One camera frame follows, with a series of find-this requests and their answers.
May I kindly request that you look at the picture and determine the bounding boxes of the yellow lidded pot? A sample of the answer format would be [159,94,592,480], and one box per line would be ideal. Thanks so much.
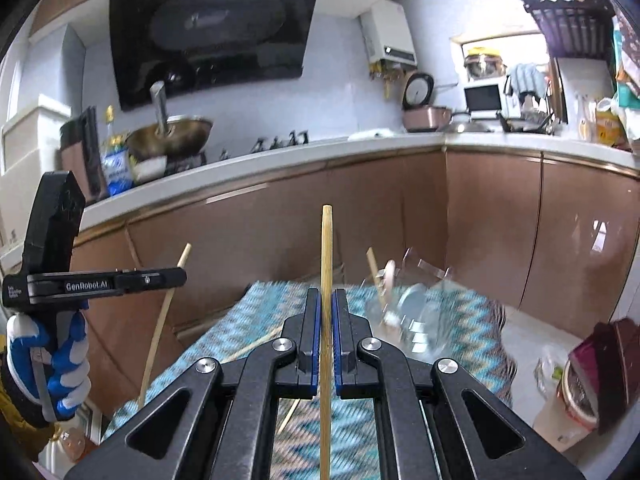
[464,47,506,80]

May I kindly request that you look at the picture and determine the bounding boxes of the light blue ceramic spoon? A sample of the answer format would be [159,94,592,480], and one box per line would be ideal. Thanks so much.
[397,284,427,334]

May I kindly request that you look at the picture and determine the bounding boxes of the brown lower kitchen cabinets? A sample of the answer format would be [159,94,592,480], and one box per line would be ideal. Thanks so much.
[72,149,639,413]

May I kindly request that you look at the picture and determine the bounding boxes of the crumpled plastic bag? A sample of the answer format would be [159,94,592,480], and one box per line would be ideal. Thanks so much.
[533,344,568,399]

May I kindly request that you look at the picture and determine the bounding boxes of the black range hood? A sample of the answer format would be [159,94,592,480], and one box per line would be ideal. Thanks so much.
[108,0,316,110]

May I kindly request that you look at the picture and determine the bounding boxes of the pink rice cooker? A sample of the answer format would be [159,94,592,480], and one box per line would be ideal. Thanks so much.
[401,72,452,133]

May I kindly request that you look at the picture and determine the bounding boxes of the bamboo chopstick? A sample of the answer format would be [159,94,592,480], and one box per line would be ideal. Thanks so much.
[220,325,283,364]
[367,247,388,318]
[319,205,333,480]
[277,399,300,434]
[136,242,193,409]

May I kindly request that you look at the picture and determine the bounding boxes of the white ceramic spoon pinkish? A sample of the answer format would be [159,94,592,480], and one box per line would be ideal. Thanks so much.
[383,260,396,310]

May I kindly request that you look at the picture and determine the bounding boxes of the clear utensil holder wire frame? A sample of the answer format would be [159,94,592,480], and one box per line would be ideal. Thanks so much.
[360,247,449,362]

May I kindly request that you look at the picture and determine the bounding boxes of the zigzag patterned table cloth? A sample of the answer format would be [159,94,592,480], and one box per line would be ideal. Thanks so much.
[102,278,516,480]

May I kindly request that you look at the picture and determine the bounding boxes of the steel wok with handle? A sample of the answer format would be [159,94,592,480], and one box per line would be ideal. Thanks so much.
[126,81,214,162]

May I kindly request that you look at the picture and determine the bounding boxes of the glass pot lid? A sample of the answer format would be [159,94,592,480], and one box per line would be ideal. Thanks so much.
[437,110,491,134]

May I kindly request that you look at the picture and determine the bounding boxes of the white microwave oven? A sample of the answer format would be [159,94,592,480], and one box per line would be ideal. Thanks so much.
[463,76,511,119]

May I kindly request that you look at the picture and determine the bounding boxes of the gas stove burner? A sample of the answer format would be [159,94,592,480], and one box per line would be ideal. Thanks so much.
[207,130,310,162]

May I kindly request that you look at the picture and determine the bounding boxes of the blue white gloved hand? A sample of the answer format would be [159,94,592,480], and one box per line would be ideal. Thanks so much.
[1,310,91,428]

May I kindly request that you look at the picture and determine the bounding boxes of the small white bowl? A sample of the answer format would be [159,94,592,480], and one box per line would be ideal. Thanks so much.
[131,156,167,185]

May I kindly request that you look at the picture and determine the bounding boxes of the yellow oil bottle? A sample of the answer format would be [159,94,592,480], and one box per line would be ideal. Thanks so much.
[596,98,626,148]

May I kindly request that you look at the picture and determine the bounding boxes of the dark red stool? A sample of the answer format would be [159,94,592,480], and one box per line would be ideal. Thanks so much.
[568,318,639,434]

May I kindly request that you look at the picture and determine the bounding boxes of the brown thermos kettle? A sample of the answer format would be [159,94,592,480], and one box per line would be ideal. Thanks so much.
[60,106,108,205]

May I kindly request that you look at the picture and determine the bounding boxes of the white water heater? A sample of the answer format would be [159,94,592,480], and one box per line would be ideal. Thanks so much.
[359,0,418,70]

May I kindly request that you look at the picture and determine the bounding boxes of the blue label bottle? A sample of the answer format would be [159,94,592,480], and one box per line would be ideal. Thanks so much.
[101,105,134,196]

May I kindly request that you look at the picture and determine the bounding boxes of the black wall dish rack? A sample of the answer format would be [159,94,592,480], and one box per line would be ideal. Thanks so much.
[522,0,614,61]

